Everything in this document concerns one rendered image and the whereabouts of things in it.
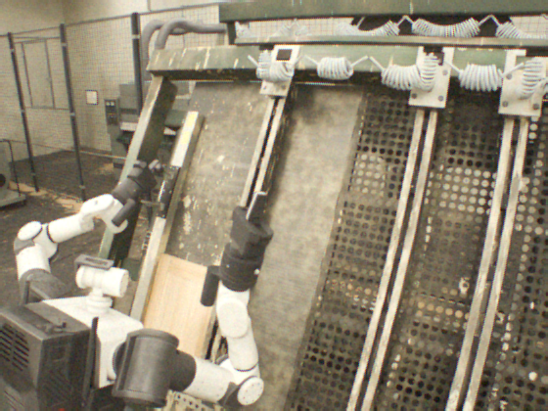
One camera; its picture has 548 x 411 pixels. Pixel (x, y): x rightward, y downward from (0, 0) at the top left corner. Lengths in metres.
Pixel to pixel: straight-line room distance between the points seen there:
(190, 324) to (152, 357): 0.58
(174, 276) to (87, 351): 0.62
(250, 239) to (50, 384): 0.50
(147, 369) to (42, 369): 0.20
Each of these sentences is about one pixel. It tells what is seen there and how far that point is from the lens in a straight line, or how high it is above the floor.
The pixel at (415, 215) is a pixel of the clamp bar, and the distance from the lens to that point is 1.13.
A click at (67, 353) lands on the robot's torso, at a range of 0.92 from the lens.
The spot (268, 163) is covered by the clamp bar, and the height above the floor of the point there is 1.58.
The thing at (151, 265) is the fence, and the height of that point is 1.20.
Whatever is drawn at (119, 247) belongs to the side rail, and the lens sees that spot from 1.72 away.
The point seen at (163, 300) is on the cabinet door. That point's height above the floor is 1.10.
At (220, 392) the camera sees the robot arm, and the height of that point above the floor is 1.17.
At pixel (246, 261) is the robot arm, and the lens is 0.85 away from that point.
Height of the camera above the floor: 1.90
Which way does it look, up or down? 21 degrees down
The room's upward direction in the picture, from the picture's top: straight up
